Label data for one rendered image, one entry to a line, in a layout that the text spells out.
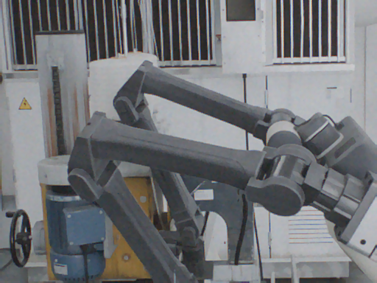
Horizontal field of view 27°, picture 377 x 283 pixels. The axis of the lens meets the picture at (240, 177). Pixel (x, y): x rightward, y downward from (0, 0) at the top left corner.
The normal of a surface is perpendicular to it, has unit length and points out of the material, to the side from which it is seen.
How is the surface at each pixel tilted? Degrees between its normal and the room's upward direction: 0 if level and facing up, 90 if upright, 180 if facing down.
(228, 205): 90
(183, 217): 103
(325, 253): 90
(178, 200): 97
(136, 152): 117
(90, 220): 90
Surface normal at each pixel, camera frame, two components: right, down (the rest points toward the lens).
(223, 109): -0.14, 0.40
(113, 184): 0.86, -0.12
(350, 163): -0.38, -0.22
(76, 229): 0.40, 0.18
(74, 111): -0.03, 0.21
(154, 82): 0.06, 0.47
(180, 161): -0.30, 0.63
